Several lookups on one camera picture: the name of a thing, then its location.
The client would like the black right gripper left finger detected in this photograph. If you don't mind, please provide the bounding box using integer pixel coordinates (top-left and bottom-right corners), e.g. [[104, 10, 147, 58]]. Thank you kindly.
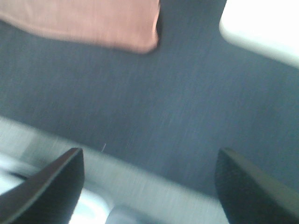
[[0, 148, 84, 224]]

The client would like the white storage bin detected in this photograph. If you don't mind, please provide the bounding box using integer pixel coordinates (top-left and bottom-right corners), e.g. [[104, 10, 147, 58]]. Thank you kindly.
[[219, 0, 299, 68]]

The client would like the brown towel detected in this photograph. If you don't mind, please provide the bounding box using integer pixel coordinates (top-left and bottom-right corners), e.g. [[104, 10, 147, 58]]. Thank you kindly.
[[0, 0, 160, 54]]

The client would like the black table cloth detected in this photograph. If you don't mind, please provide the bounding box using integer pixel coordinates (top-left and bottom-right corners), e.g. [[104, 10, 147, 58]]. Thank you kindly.
[[0, 0, 299, 197]]

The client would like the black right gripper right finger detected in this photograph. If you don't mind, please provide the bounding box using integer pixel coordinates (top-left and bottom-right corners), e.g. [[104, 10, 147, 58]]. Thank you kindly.
[[215, 148, 299, 224]]

